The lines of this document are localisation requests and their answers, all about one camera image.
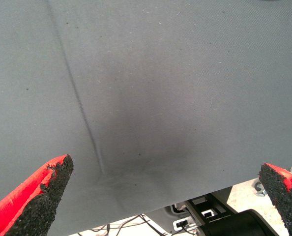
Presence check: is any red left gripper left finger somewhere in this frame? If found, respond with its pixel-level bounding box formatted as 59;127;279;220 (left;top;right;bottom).
0;154;74;236

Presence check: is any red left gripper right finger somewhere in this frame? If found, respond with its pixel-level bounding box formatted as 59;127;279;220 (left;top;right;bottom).
258;162;292;236

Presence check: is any dark grey table cloth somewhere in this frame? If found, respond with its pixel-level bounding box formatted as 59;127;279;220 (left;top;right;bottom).
0;0;292;236

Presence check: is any small metal floor bracket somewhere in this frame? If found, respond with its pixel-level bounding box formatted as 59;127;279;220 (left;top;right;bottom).
255;181;267;197

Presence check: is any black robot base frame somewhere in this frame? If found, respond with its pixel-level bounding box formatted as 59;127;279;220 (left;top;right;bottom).
148;185;288;236

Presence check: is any thin black floor cable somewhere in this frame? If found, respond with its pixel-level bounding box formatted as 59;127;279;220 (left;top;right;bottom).
77;213;166;236

